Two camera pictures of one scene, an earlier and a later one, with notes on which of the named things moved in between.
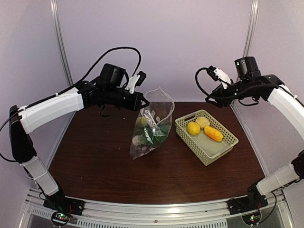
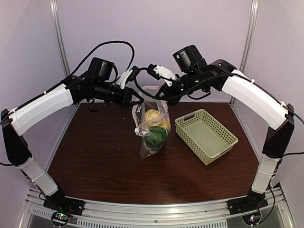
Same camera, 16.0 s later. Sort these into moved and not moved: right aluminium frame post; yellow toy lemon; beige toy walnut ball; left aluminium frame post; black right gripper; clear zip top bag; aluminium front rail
Moved: beige toy walnut ball; yellow toy lemon; black right gripper; clear zip top bag
Not moved: right aluminium frame post; left aluminium frame post; aluminium front rail
